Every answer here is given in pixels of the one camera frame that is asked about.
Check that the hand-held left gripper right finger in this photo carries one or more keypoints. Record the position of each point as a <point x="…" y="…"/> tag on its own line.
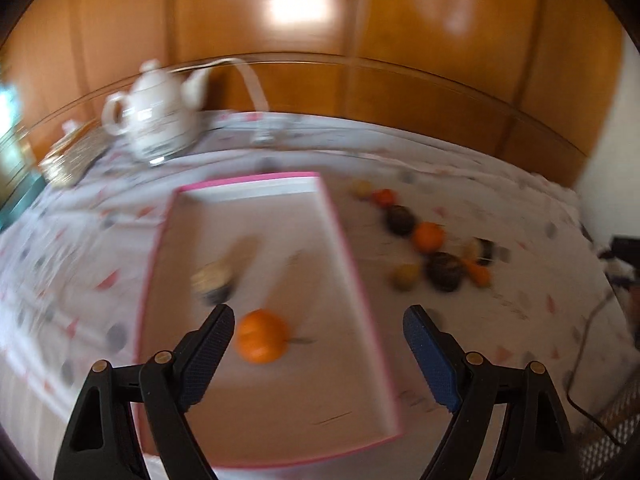
<point x="431" y="357"/>

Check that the red tomato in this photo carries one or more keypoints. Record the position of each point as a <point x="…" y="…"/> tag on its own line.
<point x="384" y="197"/>

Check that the small orange carrot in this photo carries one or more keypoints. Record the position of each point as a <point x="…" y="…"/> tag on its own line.
<point x="479" y="273"/>

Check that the dark round fruit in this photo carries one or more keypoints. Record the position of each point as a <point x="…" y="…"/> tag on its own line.
<point x="444" y="271"/>
<point x="400" y="220"/>

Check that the orange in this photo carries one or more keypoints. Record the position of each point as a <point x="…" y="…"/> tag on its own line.
<point x="428" y="237"/>
<point x="262" y="336"/>

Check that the patterned white tablecloth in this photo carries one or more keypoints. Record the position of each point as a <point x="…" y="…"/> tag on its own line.
<point x="475" y="340"/>

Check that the white ceramic kettle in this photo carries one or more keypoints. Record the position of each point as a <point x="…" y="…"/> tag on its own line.
<point x="155" y="120"/>

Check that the metal mesh basket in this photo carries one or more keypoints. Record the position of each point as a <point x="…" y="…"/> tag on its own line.
<point x="610" y="440"/>

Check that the pink-rimmed white tray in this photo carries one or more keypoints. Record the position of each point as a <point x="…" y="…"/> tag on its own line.
<point x="300" y="260"/>

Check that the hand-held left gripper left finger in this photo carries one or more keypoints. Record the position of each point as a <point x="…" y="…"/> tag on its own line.
<point x="209" y="355"/>

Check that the black device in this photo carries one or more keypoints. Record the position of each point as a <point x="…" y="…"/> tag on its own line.
<point x="625" y="249"/>

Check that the small yellow fruit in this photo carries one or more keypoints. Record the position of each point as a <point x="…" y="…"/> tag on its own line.
<point x="406" y="276"/>
<point x="361" y="188"/>

